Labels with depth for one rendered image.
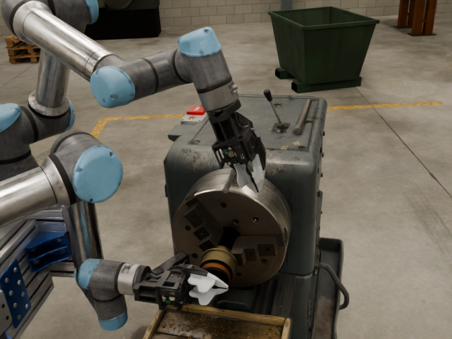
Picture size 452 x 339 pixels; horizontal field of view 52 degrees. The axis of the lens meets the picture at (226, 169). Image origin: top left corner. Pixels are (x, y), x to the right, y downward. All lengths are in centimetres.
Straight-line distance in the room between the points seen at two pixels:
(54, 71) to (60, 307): 175
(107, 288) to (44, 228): 43
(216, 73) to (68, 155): 35
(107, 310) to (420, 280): 207
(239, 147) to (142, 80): 23
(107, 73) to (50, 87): 55
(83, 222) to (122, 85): 46
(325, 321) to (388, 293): 104
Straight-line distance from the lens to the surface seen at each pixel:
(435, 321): 271
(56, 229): 152
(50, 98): 144
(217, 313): 131
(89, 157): 98
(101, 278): 117
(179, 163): 136
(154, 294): 112
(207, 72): 90
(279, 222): 119
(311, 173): 129
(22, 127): 147
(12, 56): 904
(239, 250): 117
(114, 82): 87
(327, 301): 189
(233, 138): 93
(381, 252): 309
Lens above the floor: 181
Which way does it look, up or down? 27 degrees down
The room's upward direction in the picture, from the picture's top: 3 degrees counter-clockwise
